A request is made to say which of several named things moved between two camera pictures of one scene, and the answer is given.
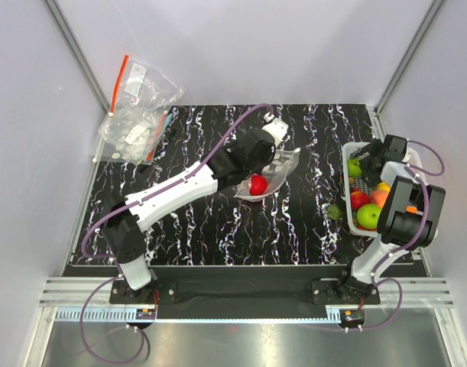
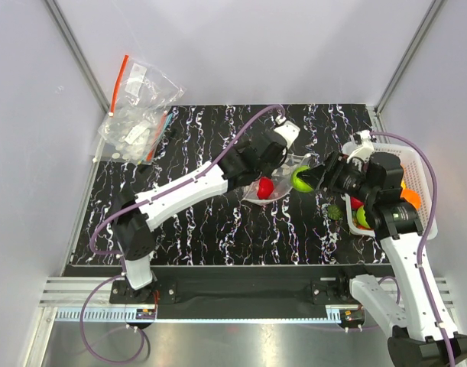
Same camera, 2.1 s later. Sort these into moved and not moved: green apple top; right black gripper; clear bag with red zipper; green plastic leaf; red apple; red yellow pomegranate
Moved: right black gripper; green apple top; red apple
Not moved: red yellow pomegranate; green plastic leaf; clear bag with red zipper
